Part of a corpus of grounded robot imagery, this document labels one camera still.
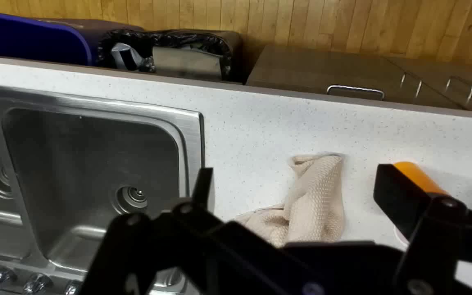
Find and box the blue plastic bin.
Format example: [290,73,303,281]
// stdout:
[0,9,98,66]

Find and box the chrome sink faucet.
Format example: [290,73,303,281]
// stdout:
[0,265,81,295]

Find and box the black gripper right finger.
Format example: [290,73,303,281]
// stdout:
[373,162,472,295]

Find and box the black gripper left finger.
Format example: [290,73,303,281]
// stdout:
[77,165,324,295]

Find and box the stainless steel double sink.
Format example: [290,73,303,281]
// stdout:
[0,86,206,276]

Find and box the bin with black bag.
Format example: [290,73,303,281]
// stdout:
[95,27,244,84]

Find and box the beige waffle towel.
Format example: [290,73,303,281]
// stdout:
[234,152,349,248]

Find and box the grey metal box with handles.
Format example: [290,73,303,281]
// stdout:
[244,44,472,114]

